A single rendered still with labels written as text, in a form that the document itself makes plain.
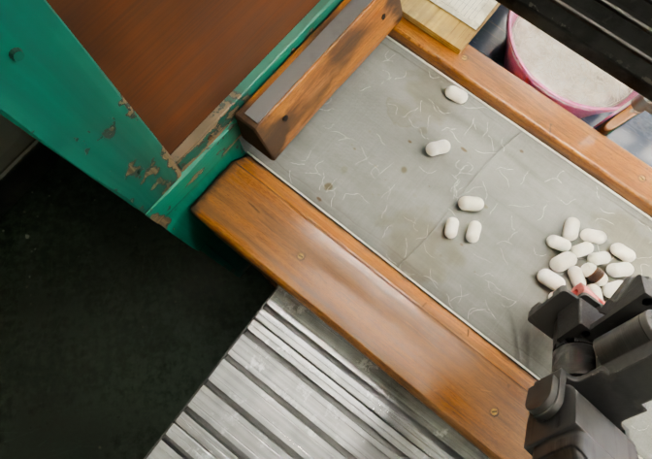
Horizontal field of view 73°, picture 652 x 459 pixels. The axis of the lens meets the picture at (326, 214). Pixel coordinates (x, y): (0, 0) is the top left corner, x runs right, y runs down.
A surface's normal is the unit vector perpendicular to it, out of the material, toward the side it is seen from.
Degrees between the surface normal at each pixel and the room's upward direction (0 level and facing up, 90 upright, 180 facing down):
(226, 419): 0
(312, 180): 0
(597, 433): 44
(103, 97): 90
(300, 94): 67
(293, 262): 0
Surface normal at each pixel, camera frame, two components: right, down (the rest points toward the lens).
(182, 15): 0.78, 0.60
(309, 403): 0.04, -0.25
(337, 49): 0.72, 0.47
